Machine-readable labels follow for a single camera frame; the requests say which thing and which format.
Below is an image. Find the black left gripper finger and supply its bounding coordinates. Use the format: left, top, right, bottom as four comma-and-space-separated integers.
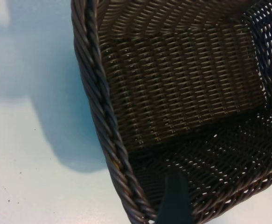
158, 171, 195, 224

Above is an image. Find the dark brown wicker basket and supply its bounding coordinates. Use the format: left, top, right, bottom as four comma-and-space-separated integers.
70, 0, 272, 224

